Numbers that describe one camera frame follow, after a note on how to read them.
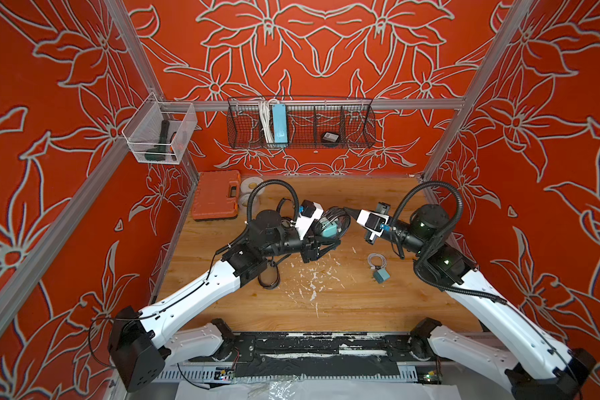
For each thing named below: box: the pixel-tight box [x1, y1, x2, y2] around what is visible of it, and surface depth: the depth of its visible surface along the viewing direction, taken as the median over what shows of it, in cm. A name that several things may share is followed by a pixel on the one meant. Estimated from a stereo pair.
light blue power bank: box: [271, 103, 288, 144], surface depth 92 cm
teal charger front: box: [322, 221, 338, 238], surface depth 60 cm
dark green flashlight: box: [145, 120, 170, 162], surface depth 83 cm
